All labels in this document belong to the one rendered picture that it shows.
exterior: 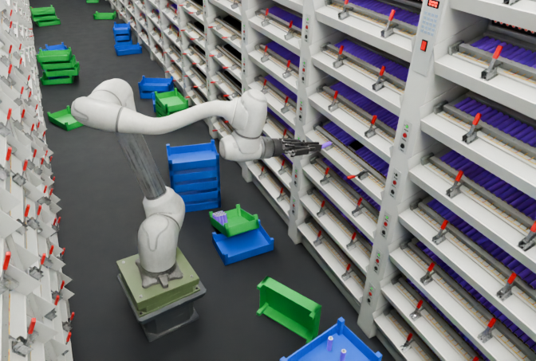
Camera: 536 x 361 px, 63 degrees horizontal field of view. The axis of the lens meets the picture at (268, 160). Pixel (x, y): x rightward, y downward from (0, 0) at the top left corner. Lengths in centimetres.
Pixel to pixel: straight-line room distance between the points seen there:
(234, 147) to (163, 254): 59
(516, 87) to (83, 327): 201
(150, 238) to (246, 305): 66
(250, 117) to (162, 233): 65
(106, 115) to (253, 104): 54
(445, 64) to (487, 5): 21
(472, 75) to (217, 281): 163
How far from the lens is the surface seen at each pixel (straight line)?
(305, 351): 173
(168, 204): 204
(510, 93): 131
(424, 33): 148
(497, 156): 140
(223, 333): 220
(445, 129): 149
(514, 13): 130
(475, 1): 136
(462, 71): 140
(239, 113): 157
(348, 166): 195
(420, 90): 152
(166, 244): 192
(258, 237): 265
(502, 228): 146
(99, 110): 171
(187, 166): 267
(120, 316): 235
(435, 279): 179
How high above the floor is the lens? 176
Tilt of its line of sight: 32 degrees down
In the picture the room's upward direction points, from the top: 2 degrees clockwise
